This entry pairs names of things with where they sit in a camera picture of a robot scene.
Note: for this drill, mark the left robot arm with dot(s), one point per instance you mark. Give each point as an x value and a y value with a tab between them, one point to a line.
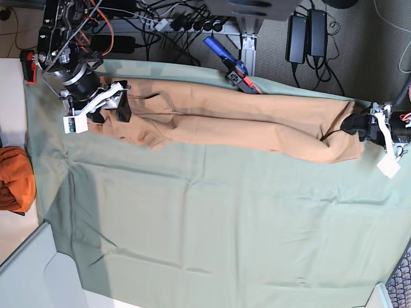
398	104

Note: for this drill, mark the tan T-shirt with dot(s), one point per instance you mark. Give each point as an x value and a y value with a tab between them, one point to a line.
165	112

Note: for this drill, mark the blue clamp at table corner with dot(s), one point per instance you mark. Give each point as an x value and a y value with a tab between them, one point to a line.
29	67

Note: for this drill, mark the white plastic bin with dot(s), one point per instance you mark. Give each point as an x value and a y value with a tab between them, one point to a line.
36	275

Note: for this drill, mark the black power adapter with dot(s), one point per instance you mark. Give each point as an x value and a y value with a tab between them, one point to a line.
317	33
296	40

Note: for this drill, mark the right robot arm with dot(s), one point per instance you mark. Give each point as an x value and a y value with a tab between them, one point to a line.
64	53

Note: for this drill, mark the black power brick left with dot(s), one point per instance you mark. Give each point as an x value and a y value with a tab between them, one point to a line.
122	44

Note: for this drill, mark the orange folded garment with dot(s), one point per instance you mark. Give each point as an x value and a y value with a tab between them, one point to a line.
18	187

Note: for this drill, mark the blue clamp at table middle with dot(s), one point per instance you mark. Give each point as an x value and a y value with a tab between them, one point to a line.
237	74

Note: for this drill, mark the grey overhead camera mount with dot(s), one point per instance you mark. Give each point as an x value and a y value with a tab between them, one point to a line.
277	10

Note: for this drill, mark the black power adapter far right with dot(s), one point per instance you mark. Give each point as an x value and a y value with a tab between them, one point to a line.
317	33

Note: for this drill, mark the aluminium frame post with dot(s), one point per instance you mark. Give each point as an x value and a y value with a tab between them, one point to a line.
245	40

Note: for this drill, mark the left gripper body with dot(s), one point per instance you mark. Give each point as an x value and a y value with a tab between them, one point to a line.
388	127

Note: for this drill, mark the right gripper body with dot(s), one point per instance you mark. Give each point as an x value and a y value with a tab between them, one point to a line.
82	85

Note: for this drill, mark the green table cloth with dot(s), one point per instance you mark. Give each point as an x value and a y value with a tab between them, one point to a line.
215	226

